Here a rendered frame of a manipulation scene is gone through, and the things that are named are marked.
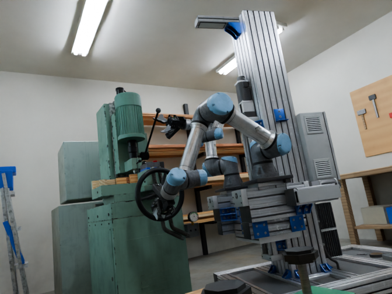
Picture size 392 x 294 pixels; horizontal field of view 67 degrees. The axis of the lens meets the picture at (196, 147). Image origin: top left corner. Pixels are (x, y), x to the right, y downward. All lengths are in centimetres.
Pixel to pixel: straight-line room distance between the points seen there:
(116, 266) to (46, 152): 271
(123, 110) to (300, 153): 119
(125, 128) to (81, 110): 252
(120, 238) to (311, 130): 137
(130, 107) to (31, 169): 240
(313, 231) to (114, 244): 120
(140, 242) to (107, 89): 320
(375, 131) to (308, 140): 239
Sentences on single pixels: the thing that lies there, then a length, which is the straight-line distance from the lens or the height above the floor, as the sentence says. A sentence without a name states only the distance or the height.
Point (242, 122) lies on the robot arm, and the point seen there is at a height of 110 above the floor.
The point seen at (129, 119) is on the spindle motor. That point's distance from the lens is 196.
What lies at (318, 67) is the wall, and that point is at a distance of 502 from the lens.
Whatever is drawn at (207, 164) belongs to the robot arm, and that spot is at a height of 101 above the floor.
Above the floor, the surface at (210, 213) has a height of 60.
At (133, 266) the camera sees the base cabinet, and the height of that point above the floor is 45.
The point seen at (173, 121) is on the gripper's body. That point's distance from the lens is 195.
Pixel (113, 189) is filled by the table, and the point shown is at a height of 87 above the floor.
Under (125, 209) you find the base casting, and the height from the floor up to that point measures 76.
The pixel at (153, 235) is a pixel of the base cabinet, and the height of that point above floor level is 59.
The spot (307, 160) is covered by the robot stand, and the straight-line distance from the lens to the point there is 208.
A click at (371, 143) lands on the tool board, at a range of 445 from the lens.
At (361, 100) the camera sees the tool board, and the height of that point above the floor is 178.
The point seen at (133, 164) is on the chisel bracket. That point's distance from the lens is 192.
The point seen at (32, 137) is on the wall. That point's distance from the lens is 426.
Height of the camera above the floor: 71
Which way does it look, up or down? 11 degrees up
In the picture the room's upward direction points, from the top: 8 degrees counter-clockwise
